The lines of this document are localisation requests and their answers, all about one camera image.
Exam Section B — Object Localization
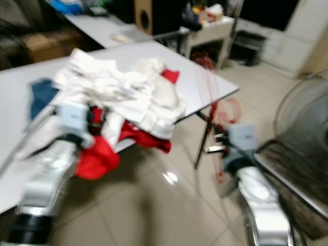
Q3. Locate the wooden speaker box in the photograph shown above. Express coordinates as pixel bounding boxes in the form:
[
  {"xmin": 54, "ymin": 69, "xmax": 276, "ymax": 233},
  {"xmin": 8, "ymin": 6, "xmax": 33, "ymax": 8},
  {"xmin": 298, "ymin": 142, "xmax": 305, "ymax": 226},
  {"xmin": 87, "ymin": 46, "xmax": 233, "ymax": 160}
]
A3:
[{"xmin": 135, "ymin": 0, "xmax": 185, "ymax": 35}]

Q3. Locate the black crate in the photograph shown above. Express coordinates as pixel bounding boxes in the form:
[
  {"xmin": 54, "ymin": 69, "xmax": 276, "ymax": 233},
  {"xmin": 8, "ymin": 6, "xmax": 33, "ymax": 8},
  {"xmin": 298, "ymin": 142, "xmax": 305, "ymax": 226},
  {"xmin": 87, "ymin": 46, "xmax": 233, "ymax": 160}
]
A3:
[{"xmin": 230, "ymin": 30, "xmax": 267, "ymax": 66}]

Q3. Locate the small red cloth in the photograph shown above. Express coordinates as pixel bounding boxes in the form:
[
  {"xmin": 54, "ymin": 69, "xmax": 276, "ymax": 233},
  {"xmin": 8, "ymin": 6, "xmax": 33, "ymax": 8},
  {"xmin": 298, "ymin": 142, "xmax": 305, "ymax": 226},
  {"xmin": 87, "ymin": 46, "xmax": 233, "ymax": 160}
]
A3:
[{"xmin": 160, "ymin": 68, "xmax": 180, "ymax": 84}]

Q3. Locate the blue item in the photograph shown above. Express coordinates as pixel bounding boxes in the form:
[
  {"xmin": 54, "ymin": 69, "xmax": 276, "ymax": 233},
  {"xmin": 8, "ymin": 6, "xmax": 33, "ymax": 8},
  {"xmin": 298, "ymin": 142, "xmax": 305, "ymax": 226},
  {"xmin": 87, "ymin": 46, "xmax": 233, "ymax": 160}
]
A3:
[{"xmin": 51, "ymin": 0, "xmax": 84, "ymax": 14}]

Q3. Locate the long white table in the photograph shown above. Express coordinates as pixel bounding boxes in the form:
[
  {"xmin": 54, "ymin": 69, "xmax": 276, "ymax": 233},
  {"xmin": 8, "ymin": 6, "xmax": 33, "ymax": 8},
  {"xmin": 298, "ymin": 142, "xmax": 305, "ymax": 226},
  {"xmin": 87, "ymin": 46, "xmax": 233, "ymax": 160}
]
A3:
[{"xmin": 49, "ymin": 0, "xmax": 185, "ymax": 49}]

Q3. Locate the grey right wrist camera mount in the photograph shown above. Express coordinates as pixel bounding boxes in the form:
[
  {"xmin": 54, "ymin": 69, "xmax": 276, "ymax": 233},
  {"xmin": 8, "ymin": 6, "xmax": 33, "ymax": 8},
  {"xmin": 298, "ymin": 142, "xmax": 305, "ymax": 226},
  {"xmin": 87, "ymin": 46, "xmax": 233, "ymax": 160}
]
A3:
[{"xmin": 228, "ymin": 123, "xmax": 257, "ymax": 160}]

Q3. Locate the red plastic hanger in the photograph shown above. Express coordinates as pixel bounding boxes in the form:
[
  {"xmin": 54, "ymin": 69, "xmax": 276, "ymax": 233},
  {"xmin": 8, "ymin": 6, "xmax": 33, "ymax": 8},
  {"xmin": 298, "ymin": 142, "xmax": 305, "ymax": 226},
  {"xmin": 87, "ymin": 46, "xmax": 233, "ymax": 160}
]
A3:
[{"xmin": 194, "ymin": 51, "xmax": 242, "ymax": 184}]

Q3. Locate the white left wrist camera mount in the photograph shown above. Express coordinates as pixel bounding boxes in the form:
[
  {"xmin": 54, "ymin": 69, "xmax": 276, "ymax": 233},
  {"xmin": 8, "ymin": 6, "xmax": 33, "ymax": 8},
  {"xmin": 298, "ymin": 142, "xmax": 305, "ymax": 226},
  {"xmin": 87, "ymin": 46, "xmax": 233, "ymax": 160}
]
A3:
[{"xmin": 56, "ymin": 101, "xmax": 89, "ymax": 147}]

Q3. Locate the white plastic bag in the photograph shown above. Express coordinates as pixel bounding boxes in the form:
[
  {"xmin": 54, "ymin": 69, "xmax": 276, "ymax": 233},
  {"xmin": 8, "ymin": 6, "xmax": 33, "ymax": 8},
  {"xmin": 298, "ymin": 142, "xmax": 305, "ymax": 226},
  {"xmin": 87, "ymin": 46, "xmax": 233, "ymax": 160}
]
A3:
[{"xmin": 205, "ymin": 3, "xmax": 225, "ymax": 21}]

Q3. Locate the black wire floor fan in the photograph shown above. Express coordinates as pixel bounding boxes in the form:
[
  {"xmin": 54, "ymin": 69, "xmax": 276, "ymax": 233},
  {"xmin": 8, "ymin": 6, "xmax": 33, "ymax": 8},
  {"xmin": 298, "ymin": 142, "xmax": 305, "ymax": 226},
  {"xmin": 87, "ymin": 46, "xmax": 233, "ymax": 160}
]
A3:
[{"xmin": 256, "ymin": 72, "xmax": 328, "ymax": 246}]

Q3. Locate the red garment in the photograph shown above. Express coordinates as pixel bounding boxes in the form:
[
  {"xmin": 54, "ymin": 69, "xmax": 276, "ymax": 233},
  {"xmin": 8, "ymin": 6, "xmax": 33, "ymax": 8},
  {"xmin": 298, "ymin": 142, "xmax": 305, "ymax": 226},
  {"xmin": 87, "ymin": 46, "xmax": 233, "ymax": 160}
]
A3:
[{"xmin": 74, "ymin": 105, "xmax": 172, "ymax": 180}]

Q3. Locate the brown cardboard box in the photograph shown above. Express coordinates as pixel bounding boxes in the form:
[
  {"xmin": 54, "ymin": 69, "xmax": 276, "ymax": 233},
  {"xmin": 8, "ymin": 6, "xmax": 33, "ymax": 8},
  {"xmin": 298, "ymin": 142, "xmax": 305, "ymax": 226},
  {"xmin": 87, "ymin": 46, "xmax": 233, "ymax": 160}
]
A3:
[{"xmin": 23, "ymin": 31, "xmax": 77, "ymax": 63}]

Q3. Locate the blue garment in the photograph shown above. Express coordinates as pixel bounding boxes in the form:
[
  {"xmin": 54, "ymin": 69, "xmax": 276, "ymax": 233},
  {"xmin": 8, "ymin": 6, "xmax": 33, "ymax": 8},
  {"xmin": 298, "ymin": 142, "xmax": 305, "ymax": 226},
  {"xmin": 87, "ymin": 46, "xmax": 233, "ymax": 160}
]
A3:
[{"xmin": 30, "ymin": 78, "xmax": 59, "ymax": 121}]

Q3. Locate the beige desk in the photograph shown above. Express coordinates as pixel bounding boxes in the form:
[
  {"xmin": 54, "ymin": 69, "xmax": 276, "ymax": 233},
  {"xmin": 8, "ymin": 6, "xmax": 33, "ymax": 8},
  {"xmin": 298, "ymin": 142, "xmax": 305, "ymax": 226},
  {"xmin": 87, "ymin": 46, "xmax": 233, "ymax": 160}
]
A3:
[{"xmin": 184, "ymin": 15, "xmax": 235, "ymax": 70}]

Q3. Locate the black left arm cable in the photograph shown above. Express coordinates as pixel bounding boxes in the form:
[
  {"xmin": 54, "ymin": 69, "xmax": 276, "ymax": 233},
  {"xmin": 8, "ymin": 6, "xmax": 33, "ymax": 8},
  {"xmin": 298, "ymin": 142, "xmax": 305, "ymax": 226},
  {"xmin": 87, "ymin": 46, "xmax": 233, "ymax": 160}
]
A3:
[{"xmin": 0, "ymin": 109, "xmax": 59, "ymax": 162}]

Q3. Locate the white table with black legs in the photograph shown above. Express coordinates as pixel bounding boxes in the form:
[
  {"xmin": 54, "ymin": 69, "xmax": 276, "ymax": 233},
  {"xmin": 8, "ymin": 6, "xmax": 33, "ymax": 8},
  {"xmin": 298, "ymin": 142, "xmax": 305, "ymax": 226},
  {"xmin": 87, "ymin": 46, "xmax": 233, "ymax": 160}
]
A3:
[{"xmin": 0, "ymin": 40, "xmax": 240, "ymax": 213}]

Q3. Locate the white plain T-shirt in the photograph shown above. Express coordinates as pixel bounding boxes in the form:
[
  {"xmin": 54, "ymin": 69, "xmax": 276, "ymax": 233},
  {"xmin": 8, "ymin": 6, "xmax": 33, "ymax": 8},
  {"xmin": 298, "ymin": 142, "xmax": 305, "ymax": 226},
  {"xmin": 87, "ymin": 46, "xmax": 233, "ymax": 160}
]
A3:
[{"xmin": 54, "ymin": 48, "xmax": 157, "ymax": 121}]

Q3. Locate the cream fluffy garment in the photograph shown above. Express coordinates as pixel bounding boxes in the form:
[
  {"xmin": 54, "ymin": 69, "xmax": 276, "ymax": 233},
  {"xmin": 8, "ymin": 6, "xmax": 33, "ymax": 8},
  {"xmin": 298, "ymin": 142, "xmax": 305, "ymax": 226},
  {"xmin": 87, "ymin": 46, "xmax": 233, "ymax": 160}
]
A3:
[{"xmin": 133, "ymin": 56, "xmax": 188, "ymax": 140}]

